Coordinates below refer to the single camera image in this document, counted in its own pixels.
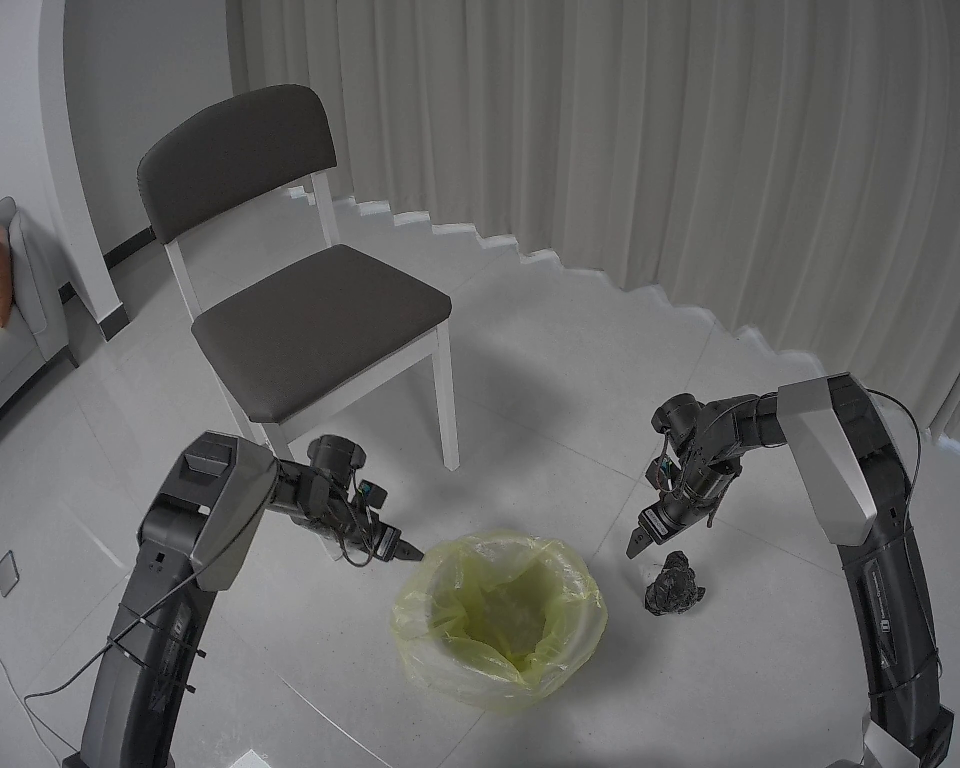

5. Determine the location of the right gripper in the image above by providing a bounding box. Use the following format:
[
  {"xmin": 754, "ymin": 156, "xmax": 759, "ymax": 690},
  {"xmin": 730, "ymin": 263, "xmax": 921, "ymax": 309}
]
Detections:
[{"xmin": 626, "ymin": 461, "xmax": 740, "ymax": 560}]

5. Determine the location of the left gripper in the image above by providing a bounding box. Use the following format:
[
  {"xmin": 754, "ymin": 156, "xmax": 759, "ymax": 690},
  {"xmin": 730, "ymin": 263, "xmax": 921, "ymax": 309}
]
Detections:
[{"xmin": 330, "ymin": 504, "xmax": 426, "ymax": 564}]

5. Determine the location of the yellow plastic bag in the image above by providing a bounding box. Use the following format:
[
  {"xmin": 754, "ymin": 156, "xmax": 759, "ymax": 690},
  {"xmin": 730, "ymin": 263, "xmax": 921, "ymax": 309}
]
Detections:
[{"xmin": 391, "ymin": 529, "xmax": 607, "ymax": 714}]

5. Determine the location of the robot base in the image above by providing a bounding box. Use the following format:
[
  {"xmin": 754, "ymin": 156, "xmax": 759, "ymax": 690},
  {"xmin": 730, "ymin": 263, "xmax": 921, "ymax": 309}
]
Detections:
[{"xmin": 861, "ymin": 712, "xmax": 960, "ymax": 768}]

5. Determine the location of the crumpled black plastic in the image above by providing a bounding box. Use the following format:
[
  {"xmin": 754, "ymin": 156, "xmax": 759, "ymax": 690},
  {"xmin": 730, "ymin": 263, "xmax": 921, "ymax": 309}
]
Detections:
[{"xmin": 645, "ymin": 551, "xmax": 708, "ymax": 618}]

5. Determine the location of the dark grey padded chair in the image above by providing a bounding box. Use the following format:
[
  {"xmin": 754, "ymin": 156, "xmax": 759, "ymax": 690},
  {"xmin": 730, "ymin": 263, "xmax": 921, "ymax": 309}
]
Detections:
[{"xmin": 137, "ymin": 84, "xmax": 461, "ymax": 472}]

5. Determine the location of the white curtain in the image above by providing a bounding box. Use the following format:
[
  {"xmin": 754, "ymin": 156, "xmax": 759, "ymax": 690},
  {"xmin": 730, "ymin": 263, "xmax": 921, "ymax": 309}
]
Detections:
[{"xmin": 225, "ymin": 0, "xmax": 960, "ymax": 451}]

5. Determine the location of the pale grey sofa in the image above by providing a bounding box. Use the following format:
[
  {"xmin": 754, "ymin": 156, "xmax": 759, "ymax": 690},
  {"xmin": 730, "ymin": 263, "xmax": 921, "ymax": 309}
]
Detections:
[{"xmin": 0, "ymin": 197, "xmax": 81, "ymax": 412}]

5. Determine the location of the black cable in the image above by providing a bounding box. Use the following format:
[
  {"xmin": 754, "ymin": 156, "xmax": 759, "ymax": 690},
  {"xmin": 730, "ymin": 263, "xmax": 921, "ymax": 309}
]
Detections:
[
  {"xmin": 22, "ymin": 517, "xmax": 256, "ymax": 759},
  {"xmin": 862, "ymin": 386, "xmax": 922, "ymax": 526}
]

